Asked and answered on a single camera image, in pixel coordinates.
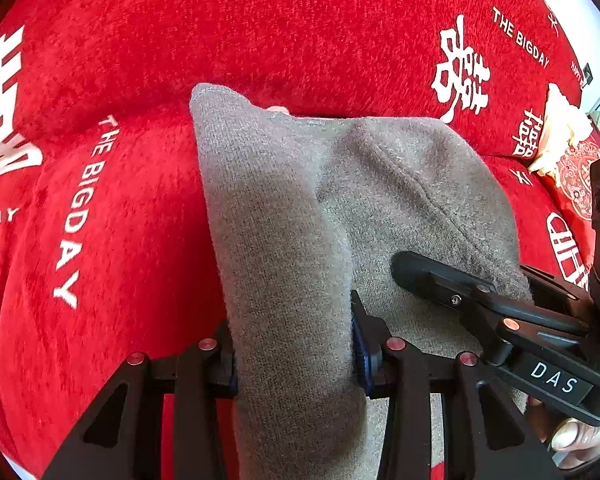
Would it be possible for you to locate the grey knit sweater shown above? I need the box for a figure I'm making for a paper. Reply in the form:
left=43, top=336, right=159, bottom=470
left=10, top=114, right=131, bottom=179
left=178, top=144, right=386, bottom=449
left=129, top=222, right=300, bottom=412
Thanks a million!
left=189, top=84, right=531, bottom=479

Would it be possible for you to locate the person's right hand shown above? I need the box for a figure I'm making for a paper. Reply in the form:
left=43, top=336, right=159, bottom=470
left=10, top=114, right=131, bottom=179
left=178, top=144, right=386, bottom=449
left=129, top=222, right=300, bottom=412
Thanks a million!
left=524, top=396, right=600, bottom=470

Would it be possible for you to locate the cream fringed red pillow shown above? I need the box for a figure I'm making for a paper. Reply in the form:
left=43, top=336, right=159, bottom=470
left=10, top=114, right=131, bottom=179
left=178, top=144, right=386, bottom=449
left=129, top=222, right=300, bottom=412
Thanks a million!
left=528, top=82, right=594, bottom=221

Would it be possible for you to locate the red wedding sofa cover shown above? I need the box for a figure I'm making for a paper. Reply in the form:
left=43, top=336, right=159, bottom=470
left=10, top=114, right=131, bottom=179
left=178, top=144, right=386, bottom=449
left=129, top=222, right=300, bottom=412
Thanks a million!
left=0, top=0, right=590, bottom=478

